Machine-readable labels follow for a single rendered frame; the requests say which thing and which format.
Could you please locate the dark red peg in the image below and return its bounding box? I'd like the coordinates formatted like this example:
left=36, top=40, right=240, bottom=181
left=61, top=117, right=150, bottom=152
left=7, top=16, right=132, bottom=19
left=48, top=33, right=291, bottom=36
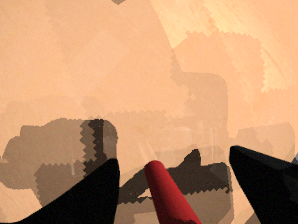
left=144, top=160, right=202, bottom=224

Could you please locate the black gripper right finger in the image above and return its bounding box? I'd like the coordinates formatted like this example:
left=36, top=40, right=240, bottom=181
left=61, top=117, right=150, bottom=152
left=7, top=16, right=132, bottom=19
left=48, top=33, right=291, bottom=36
left=229, top=145, right=298, bottom=224

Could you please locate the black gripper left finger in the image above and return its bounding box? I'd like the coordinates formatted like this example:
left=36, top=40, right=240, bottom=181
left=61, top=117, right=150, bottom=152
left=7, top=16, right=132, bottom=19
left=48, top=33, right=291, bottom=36
left=11, top=159, right=120, bottom=224

